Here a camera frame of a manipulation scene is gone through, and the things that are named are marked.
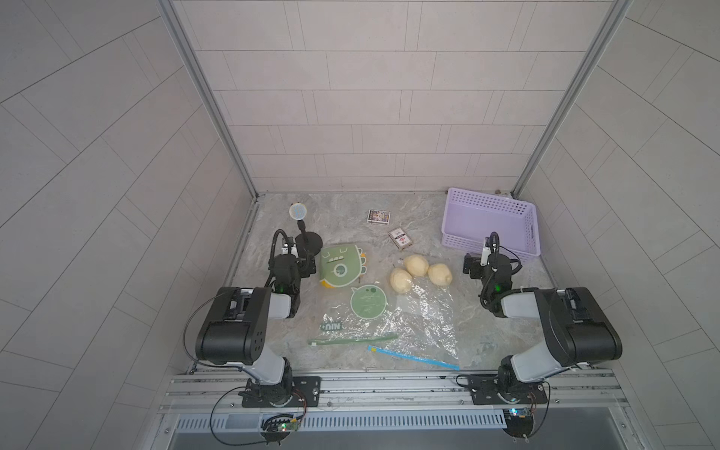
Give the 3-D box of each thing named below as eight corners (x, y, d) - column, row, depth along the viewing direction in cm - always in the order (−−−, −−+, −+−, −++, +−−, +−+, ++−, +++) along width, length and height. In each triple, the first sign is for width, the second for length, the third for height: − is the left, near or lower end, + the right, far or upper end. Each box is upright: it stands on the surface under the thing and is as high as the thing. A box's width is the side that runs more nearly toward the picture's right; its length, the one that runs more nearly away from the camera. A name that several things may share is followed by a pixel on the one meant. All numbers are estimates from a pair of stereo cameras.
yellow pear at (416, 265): (405, 279, 93) (407, 272, 89) (404, 262, 98) (405, 254, 94) (427, 279, 93) (429, 272, 90) (425, 262, 98) (427, 254, 94)
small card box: (367, 224, 109) (367, 220, 107) (368, 213, 113) (367, 209, 111) (390, 224, 109) (390, 221, 107) (390, 213, 113) (390, 209, 111)
